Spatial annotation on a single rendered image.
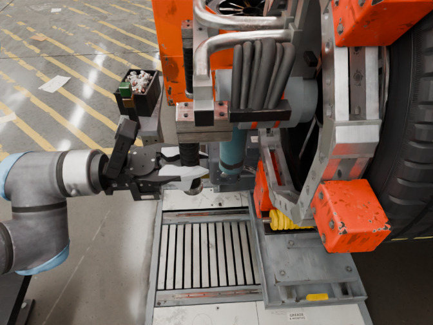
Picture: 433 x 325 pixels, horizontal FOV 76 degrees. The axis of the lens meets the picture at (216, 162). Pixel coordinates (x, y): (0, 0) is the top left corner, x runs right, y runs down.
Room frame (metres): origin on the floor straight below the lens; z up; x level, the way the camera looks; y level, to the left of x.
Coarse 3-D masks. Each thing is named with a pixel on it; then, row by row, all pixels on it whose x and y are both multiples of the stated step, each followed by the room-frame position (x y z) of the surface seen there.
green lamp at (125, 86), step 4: (120, 84) 0.89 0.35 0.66; (124, 84) 0.89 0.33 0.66; (128, 84) 0.89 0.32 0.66; (120, 88) 0.87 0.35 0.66; (124, 88) 0.87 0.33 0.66; (128, 88) 0.87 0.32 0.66; (132, 88) 0.91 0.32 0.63; (120, 92) 0.87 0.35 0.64; (124, 92) 0.87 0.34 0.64; (128, 92) 0.87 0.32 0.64; (132, 92) 0.89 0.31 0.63; (124, 96) 0.87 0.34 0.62; (128, 96) 0.87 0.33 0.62
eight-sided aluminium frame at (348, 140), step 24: (288, 0) 0.75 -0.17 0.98; (336, 48) 0.36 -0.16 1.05; (360, 48) 0.37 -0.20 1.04; (336, 72) 0.34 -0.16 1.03; (360, 72) 0.35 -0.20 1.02; (336, 96) 0.31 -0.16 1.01; (360, 96) 0.33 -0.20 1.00; (336, 120) 0.29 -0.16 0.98; (360, 120) 0.29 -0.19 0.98; (264, 144) 0.62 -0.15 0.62; (336, 144) 0.27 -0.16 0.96; (360, 144) 0.27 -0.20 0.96; (264, 168) 0.55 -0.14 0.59; (312, 168) 0.30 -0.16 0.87; (336, 168) 0.27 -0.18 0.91; (360, 168) 0.27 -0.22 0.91; (288, 192) 0.43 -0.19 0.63; (312, 192) 0.28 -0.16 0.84; (288, 216) 0.32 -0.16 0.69; (312, 216) 0.27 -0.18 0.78
